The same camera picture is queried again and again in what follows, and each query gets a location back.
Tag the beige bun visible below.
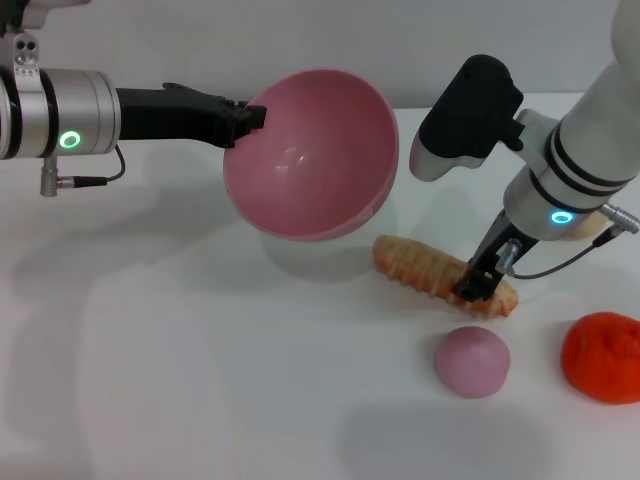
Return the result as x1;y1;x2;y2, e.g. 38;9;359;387
572;212;612;241

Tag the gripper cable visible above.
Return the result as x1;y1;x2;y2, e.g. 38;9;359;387
499;202;640;280
39;144;126;199

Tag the pink round bun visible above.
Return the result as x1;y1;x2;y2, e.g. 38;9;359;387
433;325;512;400

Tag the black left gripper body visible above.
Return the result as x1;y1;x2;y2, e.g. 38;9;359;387
115;82;250;149

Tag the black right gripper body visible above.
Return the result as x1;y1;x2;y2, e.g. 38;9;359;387
468;209;542;289

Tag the right wrist camera housing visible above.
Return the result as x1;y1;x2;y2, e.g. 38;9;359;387
409;53;525;182

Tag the orange red bun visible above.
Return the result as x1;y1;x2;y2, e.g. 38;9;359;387
560;310;640;405

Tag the orange striped bread loaf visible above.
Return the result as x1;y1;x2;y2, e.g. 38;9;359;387
373;234;520;320

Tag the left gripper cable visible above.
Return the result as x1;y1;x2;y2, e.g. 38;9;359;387
39;144;126;199

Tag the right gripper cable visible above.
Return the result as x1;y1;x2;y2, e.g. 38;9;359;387
499;202;640;280

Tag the pink plastic bowl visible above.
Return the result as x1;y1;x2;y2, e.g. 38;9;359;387
222;69;401;243

